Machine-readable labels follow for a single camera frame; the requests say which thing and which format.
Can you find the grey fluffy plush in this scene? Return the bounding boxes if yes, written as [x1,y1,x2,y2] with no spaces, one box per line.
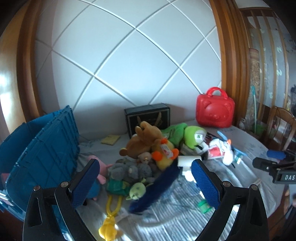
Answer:
[129,162,158,185]

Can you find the wooden framed padded headboard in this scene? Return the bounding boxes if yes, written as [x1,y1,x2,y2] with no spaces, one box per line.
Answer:
[16,0,251,139]

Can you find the yellow notepad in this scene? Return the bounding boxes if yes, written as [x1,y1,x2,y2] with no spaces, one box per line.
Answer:
[101,135,121,146]

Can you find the small tan bear plush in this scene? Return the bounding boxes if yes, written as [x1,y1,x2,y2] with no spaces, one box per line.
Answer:
[138,152,153,164]

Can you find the small light green plush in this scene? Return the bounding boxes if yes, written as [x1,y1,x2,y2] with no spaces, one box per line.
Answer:
[127,182,147,200]

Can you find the black cardboard box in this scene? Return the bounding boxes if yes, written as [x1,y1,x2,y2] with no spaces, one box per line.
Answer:
[124,103,171,138]

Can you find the green and white plush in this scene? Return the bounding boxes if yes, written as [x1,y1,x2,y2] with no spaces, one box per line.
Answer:
[184,126,208,154]

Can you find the light blue stick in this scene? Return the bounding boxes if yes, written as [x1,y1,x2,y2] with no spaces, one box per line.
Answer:
[250,86,258,130]

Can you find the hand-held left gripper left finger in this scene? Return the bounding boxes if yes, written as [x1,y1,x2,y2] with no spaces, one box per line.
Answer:
[22,159,100,241]

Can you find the brown teddy bear plush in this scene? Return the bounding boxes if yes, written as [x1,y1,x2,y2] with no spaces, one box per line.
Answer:
[119,121,163,160]

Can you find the red and white packet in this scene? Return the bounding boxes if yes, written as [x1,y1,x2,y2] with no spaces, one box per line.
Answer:
[207,139,223,161]

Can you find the wooden chair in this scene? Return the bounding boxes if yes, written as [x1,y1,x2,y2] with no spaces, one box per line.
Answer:
[264,105,296,151]

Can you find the green cloth plush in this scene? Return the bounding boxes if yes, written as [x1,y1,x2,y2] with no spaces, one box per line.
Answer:
[161,123,188,148]

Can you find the small white box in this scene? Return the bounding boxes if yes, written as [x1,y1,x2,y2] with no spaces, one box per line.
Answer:
[178,156,202,168]

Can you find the yellow duck plush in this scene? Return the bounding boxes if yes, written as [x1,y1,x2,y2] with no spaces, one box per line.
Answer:
[151,138,179,170]

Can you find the dark blue plush band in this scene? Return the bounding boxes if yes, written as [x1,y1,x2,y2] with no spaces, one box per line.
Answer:
[128,166,182,214]

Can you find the wooden lattice screen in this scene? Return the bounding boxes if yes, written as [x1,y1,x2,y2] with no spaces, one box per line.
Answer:
[240,7,296,144]

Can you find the red bear-face case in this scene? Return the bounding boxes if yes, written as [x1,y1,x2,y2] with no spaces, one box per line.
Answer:
[196,87,235,128]

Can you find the white goose plush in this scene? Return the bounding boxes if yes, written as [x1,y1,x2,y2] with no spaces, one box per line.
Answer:
[217,138,234,166]

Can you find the grey plush with green shirt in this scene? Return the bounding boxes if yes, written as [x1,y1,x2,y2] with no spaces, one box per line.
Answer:
[107,162,131,197]

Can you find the yellow long-armed plush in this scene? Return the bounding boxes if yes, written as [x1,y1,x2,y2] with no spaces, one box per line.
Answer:
[99,195,125,240]

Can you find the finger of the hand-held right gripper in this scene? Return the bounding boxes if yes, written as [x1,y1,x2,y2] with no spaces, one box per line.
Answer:
[252,157,296,172]
[266,149,296,161]

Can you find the pink pig plush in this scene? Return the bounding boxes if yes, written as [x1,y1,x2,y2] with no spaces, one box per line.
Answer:
[86,155,114,201]

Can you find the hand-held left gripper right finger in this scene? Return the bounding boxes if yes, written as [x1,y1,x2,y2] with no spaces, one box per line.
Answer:
[191,159,270,241]

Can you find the small green toy bottle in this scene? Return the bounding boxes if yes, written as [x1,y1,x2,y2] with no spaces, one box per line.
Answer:
[198,200,212,214]

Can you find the patterned hanging cloth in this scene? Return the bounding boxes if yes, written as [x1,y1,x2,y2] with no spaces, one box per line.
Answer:
[248,48,262,130]

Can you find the blue plastic crate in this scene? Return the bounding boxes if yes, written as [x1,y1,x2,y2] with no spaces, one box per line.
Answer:
[0,105,80,234]

